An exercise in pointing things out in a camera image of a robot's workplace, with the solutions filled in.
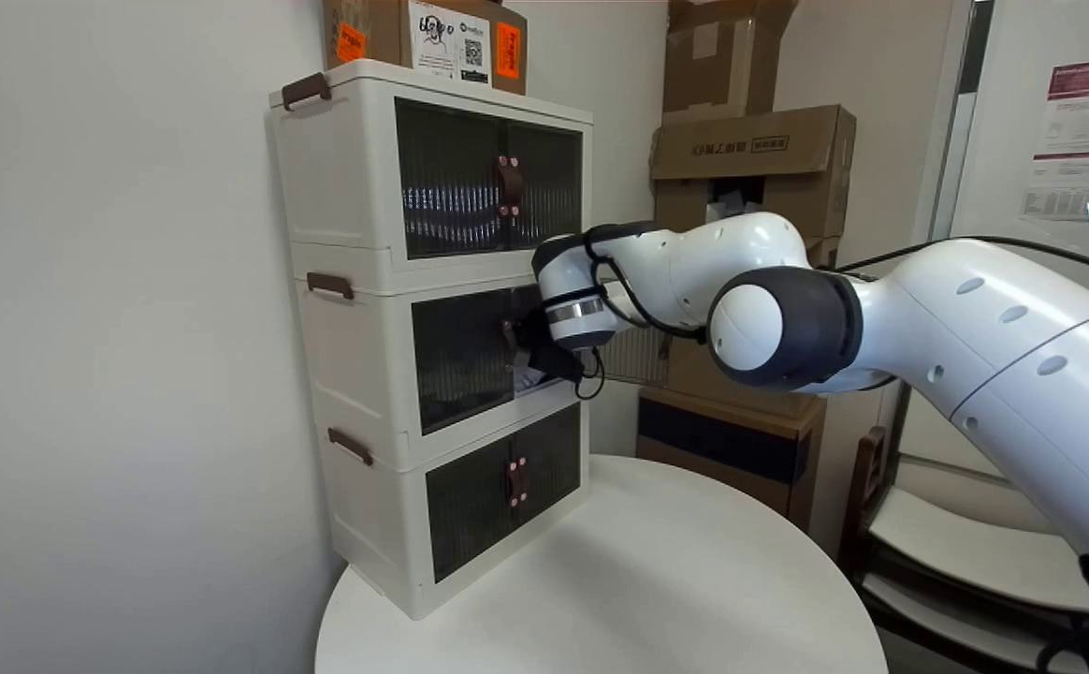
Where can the white wall poster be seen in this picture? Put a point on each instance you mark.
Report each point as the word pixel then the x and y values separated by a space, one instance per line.
pixel 1088 138

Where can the dark framed white bench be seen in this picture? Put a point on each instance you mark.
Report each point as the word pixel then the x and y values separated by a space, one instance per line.
pixel 979 565

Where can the tall plain cardboard box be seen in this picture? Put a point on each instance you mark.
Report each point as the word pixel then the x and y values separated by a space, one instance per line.
pixel 731 59

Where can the white storage cabinet unit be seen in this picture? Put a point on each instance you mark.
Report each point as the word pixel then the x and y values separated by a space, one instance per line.
pixel 368 376
pixel 343 189
pixel 396 547

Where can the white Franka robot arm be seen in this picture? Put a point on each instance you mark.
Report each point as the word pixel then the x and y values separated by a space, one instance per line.
pixel 1006 351

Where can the cardboard box with orange sticker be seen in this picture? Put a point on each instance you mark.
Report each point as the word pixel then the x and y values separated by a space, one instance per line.
pixel 424 39

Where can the blue white striped item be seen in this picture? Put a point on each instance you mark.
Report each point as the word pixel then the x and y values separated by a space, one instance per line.
pixel 452 213

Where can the cardboard box with printed text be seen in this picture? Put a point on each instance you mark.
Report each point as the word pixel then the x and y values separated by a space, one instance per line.
pixel 754 143

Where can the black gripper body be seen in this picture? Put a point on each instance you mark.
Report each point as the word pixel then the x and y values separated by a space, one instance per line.
pixel 549 351

